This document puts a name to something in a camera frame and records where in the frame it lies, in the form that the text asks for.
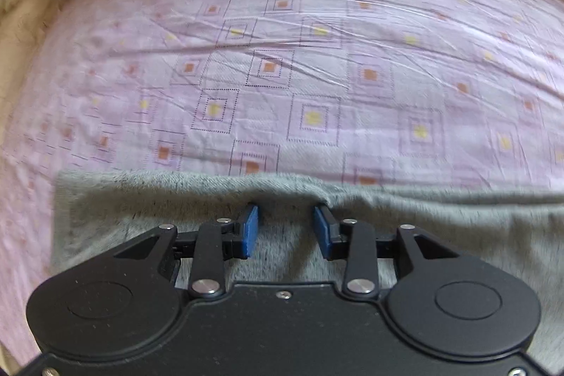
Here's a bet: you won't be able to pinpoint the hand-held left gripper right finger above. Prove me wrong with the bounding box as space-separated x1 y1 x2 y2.
312 204 460 300

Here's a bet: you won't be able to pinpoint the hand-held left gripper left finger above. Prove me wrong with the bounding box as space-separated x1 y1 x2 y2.
114 203 260 298

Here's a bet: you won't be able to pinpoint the grey pants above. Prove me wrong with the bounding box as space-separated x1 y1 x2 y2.
52 170 564 375

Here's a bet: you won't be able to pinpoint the pink patterned bed sheet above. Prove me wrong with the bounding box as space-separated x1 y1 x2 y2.
0 0 564 359

